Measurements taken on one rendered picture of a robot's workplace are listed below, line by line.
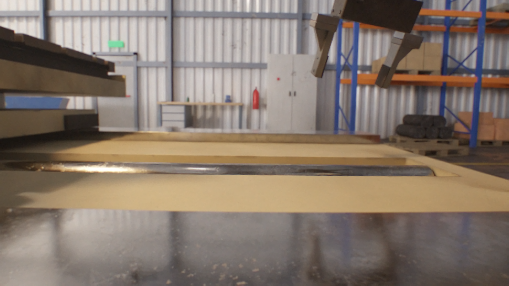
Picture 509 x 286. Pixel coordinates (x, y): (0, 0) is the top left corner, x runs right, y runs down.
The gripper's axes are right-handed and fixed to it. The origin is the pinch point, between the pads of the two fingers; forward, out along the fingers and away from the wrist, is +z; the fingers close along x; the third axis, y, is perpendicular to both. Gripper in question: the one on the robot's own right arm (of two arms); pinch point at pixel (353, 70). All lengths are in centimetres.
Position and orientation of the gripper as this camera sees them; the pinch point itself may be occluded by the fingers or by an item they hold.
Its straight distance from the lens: 51.0
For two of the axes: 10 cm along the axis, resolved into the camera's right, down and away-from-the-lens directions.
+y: 0.9, 4.7, -8.8
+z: -1.8, 8.7, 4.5
